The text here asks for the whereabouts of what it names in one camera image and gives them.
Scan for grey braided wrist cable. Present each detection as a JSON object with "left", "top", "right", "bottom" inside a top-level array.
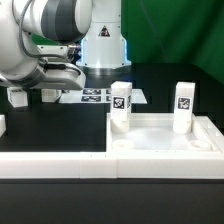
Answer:
[{"left": 18, "top": 0, "right": 71, "bottom": 71}]

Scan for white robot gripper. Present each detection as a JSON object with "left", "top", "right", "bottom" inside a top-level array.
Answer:
[{"left": 19, "top": 45, "right": 86, "bottom": 90}]

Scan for white U-shaped obstacle fence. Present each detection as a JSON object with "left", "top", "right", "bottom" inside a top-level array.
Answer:
[{"left": 0, "top": 115, "right": 224, "bottom": 180}]

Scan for white square table top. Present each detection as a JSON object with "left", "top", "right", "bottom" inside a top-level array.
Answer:
[{"left": 106, "top": 113, "right": 224, "bottom": 153}]

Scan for white sheet with tag markers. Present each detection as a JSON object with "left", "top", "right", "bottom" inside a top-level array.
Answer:
[{"left": 59, "top": 88, "right": 147, "bottom": 104}]

